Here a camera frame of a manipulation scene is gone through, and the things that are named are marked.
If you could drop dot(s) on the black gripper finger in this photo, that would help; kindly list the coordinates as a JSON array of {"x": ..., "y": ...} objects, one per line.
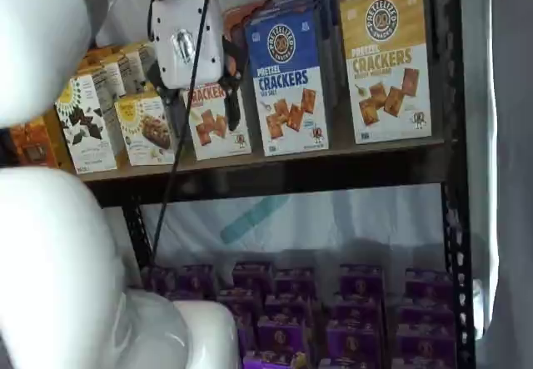
[
  {"x": 233, "y": 102},
  {"x": 174, "y": 111}
]

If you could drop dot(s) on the black metal shelf rack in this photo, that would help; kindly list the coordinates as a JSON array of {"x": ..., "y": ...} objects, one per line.
[{"x": 454, "y": 260}]

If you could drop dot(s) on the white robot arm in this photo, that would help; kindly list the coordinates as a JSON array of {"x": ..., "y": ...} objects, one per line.
[{"x": 41, "y": 260}]

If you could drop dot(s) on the purple snack box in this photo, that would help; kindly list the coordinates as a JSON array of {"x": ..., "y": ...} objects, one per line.
[
  {"x": 429, "y": 283},
  {"x": 425, "y": 342},
  {"x": 358, "y": 312},
  {"x": 295, "y": 281},
  {"x": 245, "y": 304},
  {"x": 252, "y": 275},
  {"x": 424, "y": 364},
  {"x": 277, "y": 360},
  {"x": 289, "y": 306},
  {"x": 356, "y": 340},
  {"x": 196, "y": 279},
  {"x": 361, "y": 281},
  {"x": 426, "y": 315},
  {"x": 164, "y": 279},
  {"x": 285, "y": 333},
  {"x": 354, "y": 365}
]

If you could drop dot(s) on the wooden shelf board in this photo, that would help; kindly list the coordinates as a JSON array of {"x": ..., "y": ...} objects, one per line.
[{"x": 333, "y": 150}]

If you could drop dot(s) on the orange white pretzel crackers box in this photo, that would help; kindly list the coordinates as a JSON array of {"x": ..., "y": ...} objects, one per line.
[
  {"x": 258, "y": 8},
  {"x": 216, "y": 127}
]

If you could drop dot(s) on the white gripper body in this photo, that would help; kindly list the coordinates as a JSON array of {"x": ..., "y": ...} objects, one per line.
[{"x": 183, "y": 23}]

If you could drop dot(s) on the blue white pretzel crackers box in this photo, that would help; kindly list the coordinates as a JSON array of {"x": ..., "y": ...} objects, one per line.
[
  {"x": 287, "y": 77},
  {"x": 325, "y": 52},
  {"x": 334, "y": 31}
]

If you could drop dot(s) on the yellow white pretzel crackers box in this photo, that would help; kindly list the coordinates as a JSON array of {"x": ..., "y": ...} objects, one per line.
[{"x": 391, "y": 65}]

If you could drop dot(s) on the orange brown snack box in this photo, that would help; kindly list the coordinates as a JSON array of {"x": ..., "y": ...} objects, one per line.
[{"x": 35, "y": 144}]

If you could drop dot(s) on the white plastic sheet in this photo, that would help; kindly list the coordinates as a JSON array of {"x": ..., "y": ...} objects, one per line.
[{"x": 375, "y": 219}]

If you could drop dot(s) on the yellow white cookie bar box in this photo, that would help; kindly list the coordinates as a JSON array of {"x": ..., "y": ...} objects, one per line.
[{"x": 143, "y": 131}]

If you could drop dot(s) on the white box dark cookies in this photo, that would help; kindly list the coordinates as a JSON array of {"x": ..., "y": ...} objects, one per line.
[{"x": 85, "y": 127}]

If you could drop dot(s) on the teal tape strip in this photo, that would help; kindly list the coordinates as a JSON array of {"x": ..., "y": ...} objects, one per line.
[{"x": 252, "y": 219}]

